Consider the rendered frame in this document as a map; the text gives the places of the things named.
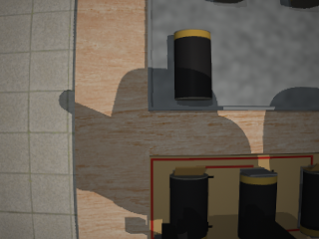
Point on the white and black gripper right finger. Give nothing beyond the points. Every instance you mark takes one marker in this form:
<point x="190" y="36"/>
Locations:
<point x="270" y="229"/>

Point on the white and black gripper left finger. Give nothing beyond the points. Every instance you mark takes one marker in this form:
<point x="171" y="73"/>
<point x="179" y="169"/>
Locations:
<point x="168" y="231"/>

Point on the tan battery holder board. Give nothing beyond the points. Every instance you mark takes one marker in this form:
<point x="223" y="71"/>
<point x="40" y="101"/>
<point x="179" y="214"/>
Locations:
<point x="224" y="185"/>

